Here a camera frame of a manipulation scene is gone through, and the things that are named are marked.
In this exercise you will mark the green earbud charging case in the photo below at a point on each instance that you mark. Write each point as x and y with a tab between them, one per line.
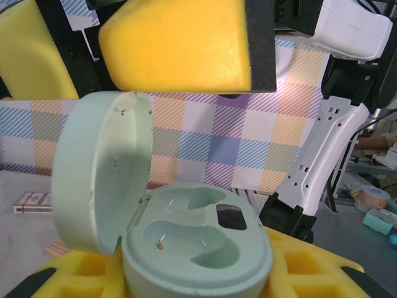
198	248

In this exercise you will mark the roll of tape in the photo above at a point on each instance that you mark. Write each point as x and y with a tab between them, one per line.
372	198

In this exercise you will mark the playing card box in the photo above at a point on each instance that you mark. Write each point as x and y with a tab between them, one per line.
32	201

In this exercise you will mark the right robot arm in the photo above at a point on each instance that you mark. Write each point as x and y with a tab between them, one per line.
328	149

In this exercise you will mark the small teal box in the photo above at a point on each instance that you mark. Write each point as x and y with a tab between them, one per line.
378	222

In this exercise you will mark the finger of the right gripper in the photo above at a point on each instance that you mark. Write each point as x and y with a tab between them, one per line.
28	56
186	46

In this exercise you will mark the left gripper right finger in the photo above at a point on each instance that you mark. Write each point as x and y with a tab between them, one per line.
310	270

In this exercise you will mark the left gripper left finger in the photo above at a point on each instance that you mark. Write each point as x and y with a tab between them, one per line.
87	273

